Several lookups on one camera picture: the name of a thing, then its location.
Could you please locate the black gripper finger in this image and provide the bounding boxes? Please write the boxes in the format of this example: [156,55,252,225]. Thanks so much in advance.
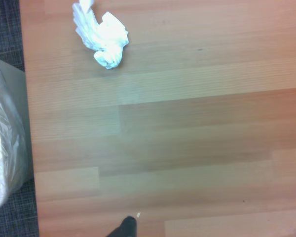
[106,216,138,237]

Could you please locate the white tissue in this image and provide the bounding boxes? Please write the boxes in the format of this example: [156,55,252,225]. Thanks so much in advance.
[72,0,129,70]

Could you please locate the grey trash bin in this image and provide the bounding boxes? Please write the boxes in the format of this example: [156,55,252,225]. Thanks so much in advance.
[0,57,33,184]

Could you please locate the white lined trash bin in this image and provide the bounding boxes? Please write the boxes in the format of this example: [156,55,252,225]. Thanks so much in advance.
[0,23,28,217]

